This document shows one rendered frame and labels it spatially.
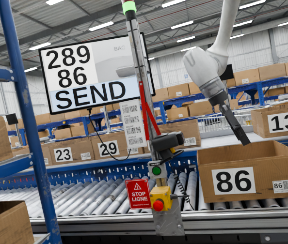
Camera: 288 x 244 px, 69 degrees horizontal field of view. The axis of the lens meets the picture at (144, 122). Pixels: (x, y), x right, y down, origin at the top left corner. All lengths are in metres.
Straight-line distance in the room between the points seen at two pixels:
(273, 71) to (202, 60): 5.36
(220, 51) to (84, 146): 1.18
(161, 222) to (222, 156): 0.51
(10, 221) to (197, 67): 0.75
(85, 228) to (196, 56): 0.91
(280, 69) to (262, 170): 5.37
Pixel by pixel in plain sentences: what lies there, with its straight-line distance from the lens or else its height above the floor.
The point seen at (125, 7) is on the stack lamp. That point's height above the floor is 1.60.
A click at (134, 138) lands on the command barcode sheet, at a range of 0.87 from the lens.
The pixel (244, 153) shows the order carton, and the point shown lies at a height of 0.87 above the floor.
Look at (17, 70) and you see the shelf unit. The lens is 0.58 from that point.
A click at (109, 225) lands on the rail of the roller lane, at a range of 1.06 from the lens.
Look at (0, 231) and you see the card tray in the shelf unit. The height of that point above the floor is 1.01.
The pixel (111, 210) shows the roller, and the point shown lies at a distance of 1.12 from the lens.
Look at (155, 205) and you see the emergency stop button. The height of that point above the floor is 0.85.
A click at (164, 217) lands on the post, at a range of 0.95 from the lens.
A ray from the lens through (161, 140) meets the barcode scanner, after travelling 0.78.
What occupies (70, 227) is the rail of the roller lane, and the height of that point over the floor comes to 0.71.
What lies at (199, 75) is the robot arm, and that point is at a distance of 0.87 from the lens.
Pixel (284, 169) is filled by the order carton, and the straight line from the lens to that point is 1.00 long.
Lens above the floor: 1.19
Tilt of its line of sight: 3 degrees down
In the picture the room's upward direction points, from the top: 11 degrees counter-clockwise
